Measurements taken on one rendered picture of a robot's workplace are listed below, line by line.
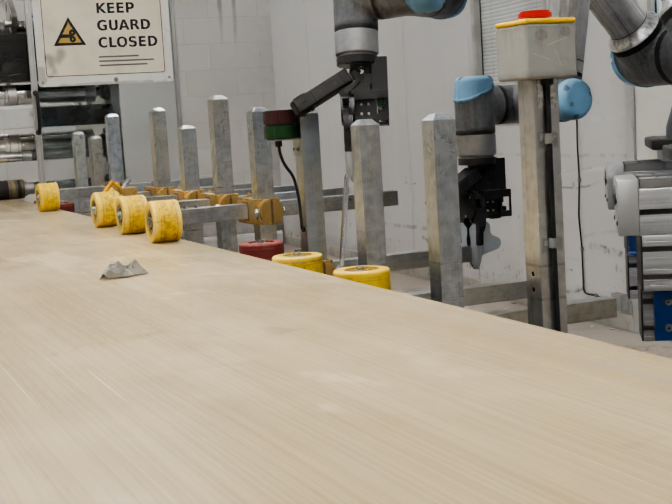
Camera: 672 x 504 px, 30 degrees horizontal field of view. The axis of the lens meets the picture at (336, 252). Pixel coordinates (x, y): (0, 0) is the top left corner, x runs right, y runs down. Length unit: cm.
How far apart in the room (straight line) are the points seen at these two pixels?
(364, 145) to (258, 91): 927
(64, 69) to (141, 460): 359
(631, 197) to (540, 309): 55
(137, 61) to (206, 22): 669
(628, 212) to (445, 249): 40
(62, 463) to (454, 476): 27
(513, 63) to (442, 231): 33
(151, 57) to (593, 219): 277
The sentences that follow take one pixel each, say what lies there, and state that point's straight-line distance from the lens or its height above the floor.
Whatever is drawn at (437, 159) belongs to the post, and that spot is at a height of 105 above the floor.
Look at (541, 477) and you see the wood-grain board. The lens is 77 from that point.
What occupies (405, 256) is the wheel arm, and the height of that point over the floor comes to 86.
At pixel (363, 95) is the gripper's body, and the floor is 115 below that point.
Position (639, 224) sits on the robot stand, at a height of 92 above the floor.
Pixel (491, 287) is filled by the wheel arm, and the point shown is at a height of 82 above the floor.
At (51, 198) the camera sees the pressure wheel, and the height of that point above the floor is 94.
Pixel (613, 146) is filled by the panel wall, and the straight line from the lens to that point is 622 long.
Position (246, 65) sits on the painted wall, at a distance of 1121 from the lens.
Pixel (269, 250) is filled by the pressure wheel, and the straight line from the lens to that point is 220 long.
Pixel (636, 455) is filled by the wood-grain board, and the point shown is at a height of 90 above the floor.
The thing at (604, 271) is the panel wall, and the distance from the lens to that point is 638.
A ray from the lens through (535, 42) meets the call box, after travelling 149.
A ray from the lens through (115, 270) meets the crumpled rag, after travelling 192.
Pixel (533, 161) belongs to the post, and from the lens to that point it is 151.
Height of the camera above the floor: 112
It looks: 6 degrees down
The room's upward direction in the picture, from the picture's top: 3 degrees counter-clockwise
